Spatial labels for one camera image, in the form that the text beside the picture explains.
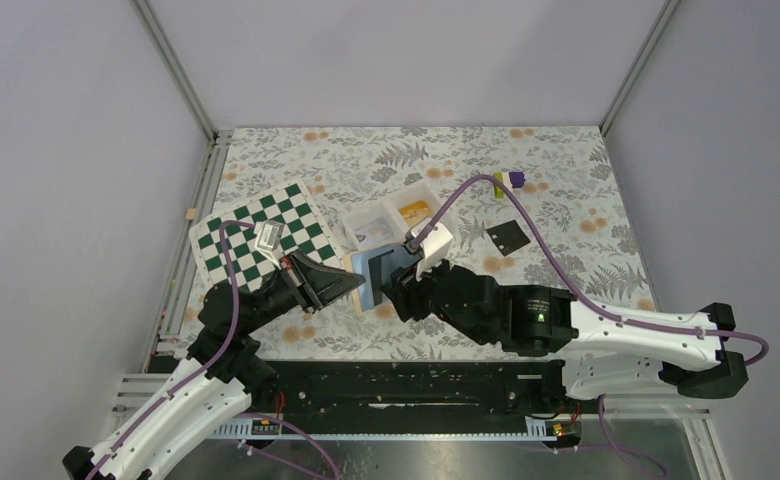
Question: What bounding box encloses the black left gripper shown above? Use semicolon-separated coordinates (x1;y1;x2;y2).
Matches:
241;248;368;334

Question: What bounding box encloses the beige leather card holder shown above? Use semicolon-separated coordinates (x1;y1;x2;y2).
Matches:
343;245;398;318

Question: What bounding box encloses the dark grey credit card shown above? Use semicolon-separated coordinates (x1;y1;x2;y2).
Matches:
486;220;530;257

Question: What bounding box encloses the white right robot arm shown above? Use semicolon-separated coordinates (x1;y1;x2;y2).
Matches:
381;261;749;412

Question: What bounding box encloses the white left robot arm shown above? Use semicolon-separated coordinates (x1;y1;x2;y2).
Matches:
62;251;365;479

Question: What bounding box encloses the white VIP card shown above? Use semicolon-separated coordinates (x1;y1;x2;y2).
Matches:
354;219;393;248

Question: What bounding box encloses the orange gold card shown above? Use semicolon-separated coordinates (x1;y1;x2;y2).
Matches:
398;200;433;227

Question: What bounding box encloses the green and white chessboard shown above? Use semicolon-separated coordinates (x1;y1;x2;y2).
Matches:
189;180;342;290

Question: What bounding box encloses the white two-compartment plastic bin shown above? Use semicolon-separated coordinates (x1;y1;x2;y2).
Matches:
341;180;444;251

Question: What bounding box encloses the green white purple toy block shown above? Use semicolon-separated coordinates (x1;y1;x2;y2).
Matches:
493;171;527;199

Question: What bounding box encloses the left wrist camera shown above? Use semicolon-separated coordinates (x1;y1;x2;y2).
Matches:
253;220;284;266

